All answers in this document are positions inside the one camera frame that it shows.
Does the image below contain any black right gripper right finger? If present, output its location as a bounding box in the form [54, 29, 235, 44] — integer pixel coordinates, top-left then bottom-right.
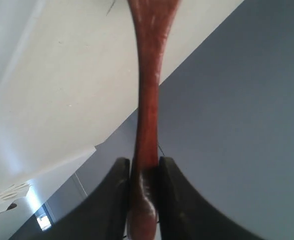
[158, 156, 294, 240]

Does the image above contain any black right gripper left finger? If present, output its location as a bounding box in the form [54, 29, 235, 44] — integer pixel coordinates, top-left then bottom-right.
[11, 157, 130, 240]

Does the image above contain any dark red wooden spoon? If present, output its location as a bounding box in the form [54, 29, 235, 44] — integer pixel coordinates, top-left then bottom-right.
[127, 0, 180, 240]

